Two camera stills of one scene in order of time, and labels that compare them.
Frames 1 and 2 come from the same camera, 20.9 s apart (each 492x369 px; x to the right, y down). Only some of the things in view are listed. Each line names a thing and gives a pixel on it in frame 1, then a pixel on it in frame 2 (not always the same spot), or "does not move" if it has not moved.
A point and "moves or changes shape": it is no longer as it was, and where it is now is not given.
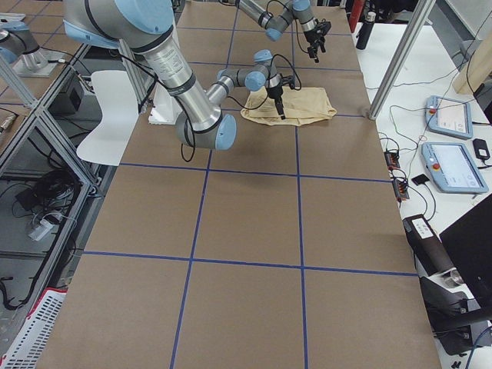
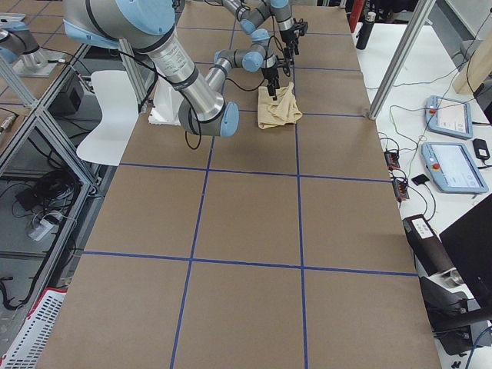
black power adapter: x=481 y=149 does not move
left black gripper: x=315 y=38 to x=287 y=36
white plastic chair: x=106 y=143 does not move
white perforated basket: x=26 y=350 does not move
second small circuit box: x=401 y=188 does not move
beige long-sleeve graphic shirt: x=300 y=105 moves or changes shape
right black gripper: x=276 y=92 to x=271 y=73
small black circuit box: x=392 y=159 does not move
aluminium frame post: x=423 y=11 does not move
